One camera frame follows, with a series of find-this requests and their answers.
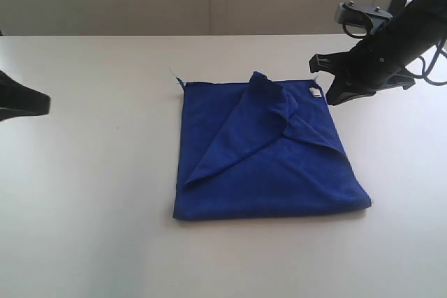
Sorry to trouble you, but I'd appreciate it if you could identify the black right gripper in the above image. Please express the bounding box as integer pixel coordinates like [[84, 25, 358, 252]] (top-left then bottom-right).
[[309, 11, 446, 105]]

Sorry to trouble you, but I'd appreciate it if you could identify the blue towel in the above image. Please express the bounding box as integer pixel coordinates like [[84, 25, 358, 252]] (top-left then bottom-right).
[[173, 72, 372, 221]]

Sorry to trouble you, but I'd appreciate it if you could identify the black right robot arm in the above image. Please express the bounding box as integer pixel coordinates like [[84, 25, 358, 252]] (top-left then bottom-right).
[[309, 0, 446, 105]]

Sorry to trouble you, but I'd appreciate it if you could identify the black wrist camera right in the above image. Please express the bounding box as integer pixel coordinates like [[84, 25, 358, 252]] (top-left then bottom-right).
[[335, 1, 393, 39]]

